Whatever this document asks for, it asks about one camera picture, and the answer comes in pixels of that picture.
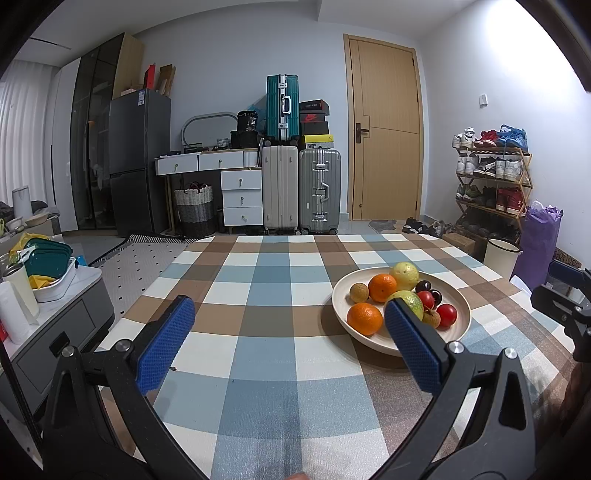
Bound large orange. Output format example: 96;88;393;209
346;302;384;337

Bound silver suitcase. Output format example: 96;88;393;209
298;148;341;235

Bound green yellow round fruit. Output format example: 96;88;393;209
385;290;424;321

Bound small orange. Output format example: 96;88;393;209
368;273;399;304

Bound white tumbler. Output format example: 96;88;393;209
2;264;40;319

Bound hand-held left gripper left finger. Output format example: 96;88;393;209
42;294;208;480

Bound woven laundry basket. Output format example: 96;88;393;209
173;181;218;237

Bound grey side cabinet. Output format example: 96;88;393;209
9;265;115;407

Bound purple bag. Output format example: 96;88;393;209
512;200;564;291

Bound checked tablecloth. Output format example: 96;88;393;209
95;233;578;480

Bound oval mirror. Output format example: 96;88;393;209
181;112;238;151

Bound black storage box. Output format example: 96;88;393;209
230;130;264;149

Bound white curtain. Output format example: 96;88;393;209
0;60;79;217

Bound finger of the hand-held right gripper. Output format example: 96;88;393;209
549;260;591;289
530;282;591;356

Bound white kettle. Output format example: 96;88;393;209
11;186;33;220

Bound pile of floor shoes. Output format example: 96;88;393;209
402;217;455;238

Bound white dotted rug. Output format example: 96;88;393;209
90;233;218;315

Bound small cardboard box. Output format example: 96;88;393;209
442;232;488;257

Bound white paper roll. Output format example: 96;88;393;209
0;281;31;344

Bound teal suitcase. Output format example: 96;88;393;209
266;74;300;141

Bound cream round plate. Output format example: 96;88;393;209
331;267;472;358

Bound white drawer cabinet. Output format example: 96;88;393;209
221;168;265;227

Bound dark glass cabinet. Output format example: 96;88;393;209
69;32;144;232

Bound white waste bin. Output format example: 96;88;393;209
483;239;522;281

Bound flat cardboard box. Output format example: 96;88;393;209
158;65;176;97

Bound grey refrigerator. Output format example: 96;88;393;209
108;89;172;237

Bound white basin with containers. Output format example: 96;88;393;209
23;235;77;303

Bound brown doormat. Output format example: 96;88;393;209
551;247;583;268

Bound beige suitcase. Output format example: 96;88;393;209
262;144;299;234

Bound wooden door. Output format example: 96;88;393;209
343;34;424;221

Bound wooden shoe rack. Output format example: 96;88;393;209
455;126;533;232

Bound white desk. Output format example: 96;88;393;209
154;148;264;176

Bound rows of shoes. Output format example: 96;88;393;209
452;124;529;229

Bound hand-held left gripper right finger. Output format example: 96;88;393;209
374;298;536;480

